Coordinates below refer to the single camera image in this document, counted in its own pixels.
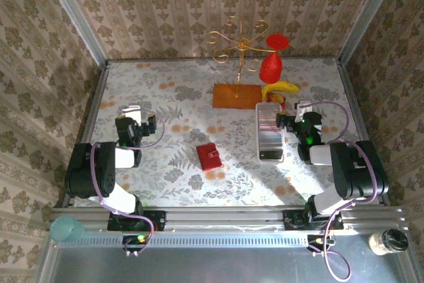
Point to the red leather card holder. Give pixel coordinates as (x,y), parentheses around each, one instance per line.
(208,157)

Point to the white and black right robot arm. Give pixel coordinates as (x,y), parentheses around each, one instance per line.
(351,170)

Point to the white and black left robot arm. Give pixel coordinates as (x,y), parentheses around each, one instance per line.
(89,170)

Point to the clear plastic card box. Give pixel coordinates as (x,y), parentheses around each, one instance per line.
(271,130)

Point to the red yellow small packet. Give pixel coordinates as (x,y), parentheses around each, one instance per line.
(276,98)

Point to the yellow banana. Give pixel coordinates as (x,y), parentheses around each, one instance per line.
(285,87)

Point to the red plastic goblet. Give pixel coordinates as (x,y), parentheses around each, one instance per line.
(271,67)

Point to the floral patterned table cover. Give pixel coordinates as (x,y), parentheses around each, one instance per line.
(198,183)

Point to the black controller board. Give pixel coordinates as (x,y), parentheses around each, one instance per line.
(319,242)
(134,243)

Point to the teal plastic cup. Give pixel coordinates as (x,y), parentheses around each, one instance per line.
(66,230)

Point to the glass jar black lid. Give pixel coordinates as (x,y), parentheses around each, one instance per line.
(389,241)

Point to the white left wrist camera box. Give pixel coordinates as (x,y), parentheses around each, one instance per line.
(132,113)

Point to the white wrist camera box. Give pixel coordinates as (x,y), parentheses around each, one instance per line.
(132,113)
(303,107)

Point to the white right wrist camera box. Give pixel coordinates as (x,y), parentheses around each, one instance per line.
(303,107)

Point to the aluminium table side rail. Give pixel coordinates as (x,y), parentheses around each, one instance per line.
(352,97)
(95,97)

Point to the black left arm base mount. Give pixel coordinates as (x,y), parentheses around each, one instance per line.
(159,220)

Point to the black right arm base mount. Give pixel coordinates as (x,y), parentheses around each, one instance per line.
(293,220)

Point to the aluminium extrusion rail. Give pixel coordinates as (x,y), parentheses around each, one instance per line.
(225,218)

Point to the aluminium frame post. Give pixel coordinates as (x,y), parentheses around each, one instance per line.
(368,11)
(73,11)

